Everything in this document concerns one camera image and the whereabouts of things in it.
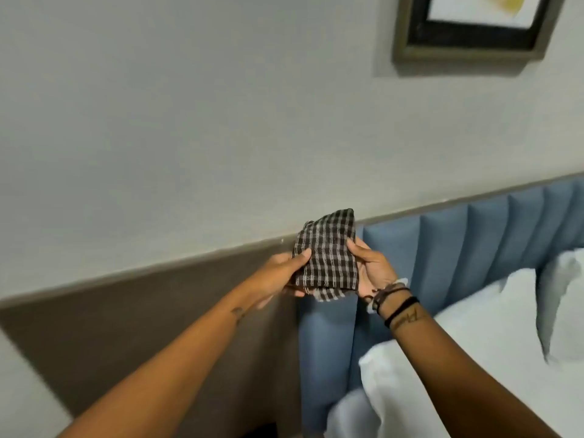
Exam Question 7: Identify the brown wall panel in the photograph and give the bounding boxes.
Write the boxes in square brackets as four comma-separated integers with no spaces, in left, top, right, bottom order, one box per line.
[0,237,303,438]

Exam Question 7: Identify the person's left hand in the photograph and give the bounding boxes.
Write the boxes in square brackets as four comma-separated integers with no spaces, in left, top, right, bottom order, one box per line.
[248,248,313,310]

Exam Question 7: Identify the brown beaded bracelet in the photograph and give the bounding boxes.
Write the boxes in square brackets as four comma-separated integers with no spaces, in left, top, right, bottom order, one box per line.
[364,279,411,315]

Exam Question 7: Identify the framed wall picture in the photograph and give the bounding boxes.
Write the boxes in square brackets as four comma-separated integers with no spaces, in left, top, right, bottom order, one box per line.
[392,0,566,65]

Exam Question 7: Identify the blue padded headboard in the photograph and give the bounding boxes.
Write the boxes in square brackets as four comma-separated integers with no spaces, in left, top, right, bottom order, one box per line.
[297,174,584,436]

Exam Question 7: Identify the black white checkered cloth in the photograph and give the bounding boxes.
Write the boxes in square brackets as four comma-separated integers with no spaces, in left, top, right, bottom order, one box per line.
[292,208,361,302]

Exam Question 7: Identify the person's right hand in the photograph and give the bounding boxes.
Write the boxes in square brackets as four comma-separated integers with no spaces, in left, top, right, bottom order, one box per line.
[346,237,399,301]

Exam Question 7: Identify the white pillow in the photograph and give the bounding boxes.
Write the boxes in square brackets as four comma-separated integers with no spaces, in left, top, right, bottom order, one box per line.
[537,249,584,363]
[433,268,548,342]

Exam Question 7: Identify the black wrist band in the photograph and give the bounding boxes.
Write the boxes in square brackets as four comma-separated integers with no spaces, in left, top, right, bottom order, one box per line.
[384,296,420,328]

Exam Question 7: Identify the person's right forearm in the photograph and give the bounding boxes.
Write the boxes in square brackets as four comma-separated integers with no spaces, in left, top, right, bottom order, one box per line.
[388,305,561,438]

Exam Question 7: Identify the person's left forearm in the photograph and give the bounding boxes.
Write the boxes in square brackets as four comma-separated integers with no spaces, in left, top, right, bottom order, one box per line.
[58,283,274,438]

